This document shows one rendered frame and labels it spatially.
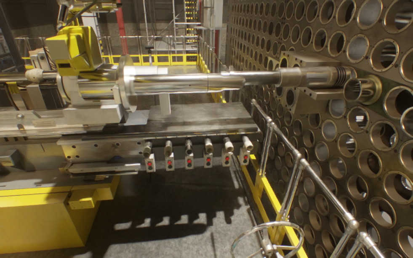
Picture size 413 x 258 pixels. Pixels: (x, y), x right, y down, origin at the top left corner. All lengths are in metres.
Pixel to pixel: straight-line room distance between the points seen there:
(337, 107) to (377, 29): 0.84
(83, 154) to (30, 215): 0.60
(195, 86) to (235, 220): 1.48
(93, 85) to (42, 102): 1.01
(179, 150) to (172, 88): 0.67
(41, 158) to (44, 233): 0.64
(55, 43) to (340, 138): 2.46
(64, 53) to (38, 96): 1.18
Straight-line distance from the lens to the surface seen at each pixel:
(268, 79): 1.98
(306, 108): 2.56
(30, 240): 2.52
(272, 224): 1.09
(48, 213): 2.17
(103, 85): 1.51
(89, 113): 1.86
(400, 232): 2.29
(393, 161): 2.16
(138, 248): 2.27
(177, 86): 1.47
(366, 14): 2.54
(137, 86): 1.50
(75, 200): 1.99
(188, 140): 1.85
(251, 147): 1.88
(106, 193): 2.05
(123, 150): 2.03
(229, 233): 2.29
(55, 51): 1.34
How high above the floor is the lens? 1.90
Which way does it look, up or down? 30 degrees down
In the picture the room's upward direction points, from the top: 1 degrees clockwise
